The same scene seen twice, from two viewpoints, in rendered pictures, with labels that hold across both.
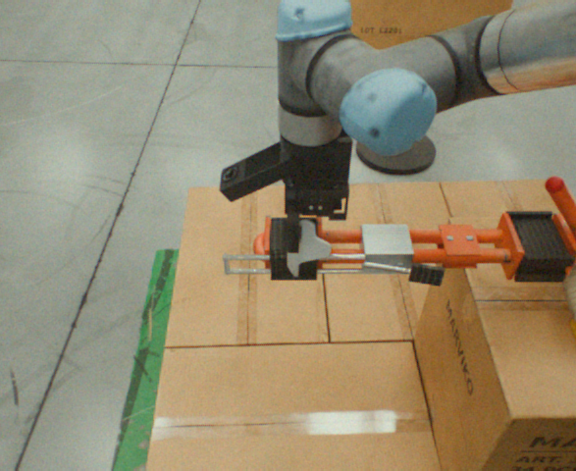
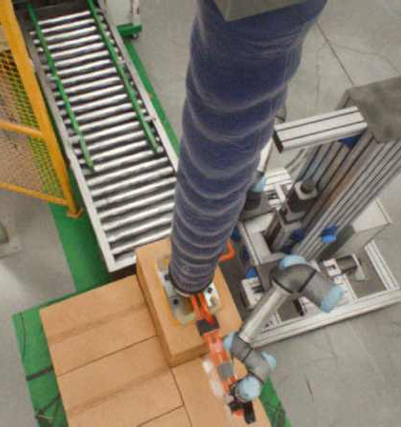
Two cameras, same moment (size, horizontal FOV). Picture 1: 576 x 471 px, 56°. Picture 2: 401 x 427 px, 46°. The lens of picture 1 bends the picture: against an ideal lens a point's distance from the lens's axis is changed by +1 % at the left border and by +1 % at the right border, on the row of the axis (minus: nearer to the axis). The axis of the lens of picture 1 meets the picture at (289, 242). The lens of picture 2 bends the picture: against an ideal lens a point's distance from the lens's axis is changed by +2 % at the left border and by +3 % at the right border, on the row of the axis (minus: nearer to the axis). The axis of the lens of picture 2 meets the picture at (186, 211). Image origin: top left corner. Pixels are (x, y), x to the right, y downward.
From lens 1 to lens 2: 1.92 m
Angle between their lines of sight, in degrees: 60
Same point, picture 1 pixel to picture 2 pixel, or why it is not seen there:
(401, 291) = (146, 378)
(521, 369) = (229, 325)
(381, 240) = (227, 371)
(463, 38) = (246, 348)
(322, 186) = not seen: hidden behind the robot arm
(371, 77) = (270, 365)
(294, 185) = not seen: hidden behind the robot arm
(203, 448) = not seen: outside the picture
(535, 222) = (201, 325)
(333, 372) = (197, 398)
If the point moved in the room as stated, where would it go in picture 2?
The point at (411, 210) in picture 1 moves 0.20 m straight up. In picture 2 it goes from (86, 387) to (81, 382)
